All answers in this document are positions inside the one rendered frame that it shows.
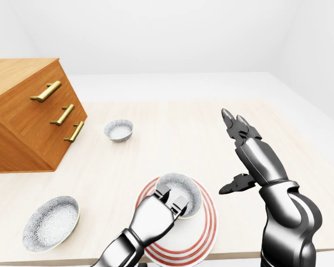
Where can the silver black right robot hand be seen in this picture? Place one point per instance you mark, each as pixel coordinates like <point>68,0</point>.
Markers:
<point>263,161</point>

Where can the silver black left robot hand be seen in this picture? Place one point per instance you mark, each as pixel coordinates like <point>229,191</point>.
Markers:
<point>151,219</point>

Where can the medium patterned black bowl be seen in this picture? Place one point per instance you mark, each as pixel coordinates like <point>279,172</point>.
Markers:
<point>183,185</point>

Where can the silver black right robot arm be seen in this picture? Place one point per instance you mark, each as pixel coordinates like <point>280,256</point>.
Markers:
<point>290,222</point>

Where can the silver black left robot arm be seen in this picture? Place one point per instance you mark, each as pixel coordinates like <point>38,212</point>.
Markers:
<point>119,249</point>

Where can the white plate with red rings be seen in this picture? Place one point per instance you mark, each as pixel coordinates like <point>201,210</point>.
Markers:
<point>187,239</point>

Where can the small patterned black bowl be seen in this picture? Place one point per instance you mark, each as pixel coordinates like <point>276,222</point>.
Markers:
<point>118,130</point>

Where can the large patterned black bowl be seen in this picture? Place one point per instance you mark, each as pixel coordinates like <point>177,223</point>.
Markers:
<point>48,224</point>

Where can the small dark shape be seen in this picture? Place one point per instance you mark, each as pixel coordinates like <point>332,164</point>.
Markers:
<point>143,264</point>

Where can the small wooden cabinet drawer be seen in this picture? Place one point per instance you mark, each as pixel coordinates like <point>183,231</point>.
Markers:
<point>58,148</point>

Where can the medium wooden cabinet drawer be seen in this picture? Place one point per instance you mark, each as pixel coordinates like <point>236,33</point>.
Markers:
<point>41,130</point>

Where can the wooden cabinet with drawers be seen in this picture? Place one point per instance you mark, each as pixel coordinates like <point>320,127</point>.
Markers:
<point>14,144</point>

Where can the large wooden cabinet drawer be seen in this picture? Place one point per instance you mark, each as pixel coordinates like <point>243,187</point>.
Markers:
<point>19,107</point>

